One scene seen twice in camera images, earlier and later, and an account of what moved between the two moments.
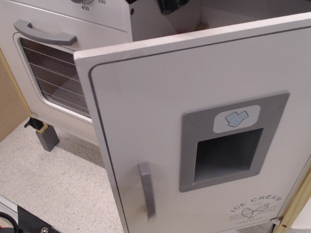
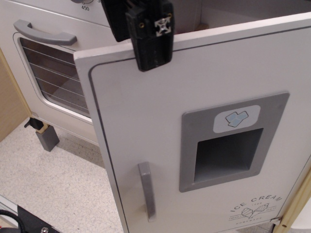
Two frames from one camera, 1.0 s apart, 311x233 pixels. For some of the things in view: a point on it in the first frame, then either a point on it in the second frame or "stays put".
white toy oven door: x=39 y=44 stays put
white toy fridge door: x=207 y=130 stays put
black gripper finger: x=130 y=1 to x=116 y=10
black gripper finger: x=166 y=6 to x=152 y=27
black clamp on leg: x=35 y=123 stays put
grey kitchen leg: x=48 y=139 stays put
